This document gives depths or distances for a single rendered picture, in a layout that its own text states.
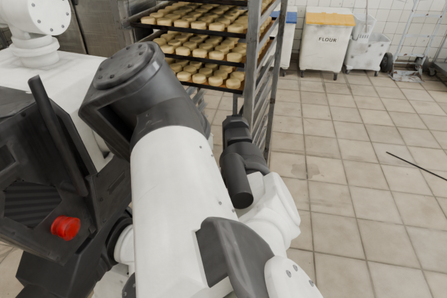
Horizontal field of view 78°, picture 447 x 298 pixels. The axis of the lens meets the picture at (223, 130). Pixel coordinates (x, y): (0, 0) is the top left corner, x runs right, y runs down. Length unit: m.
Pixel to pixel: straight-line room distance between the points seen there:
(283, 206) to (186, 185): 0.18
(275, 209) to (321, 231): 1.63
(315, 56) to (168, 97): 3.43
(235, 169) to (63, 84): 0.27
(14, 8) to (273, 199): 0.41
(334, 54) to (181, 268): 3.62
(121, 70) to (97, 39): 3.73
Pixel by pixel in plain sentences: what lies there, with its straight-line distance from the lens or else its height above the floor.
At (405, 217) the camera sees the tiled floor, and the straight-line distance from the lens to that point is 2.31.
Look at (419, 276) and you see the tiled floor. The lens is 2.07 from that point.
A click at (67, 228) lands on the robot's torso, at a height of 1.23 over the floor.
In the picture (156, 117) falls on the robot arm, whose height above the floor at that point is 1.41.
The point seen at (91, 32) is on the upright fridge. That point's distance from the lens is 4.06.
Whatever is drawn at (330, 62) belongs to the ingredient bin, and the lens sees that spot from 3.77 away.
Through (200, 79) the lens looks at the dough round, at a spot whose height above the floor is 1.15.
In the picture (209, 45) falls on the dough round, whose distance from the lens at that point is 1.03.
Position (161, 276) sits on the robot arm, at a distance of 0.20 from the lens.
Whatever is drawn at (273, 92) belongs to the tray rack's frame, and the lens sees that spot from 1.58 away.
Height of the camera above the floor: 1.57
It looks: 36 degrees down
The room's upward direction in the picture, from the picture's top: straight up
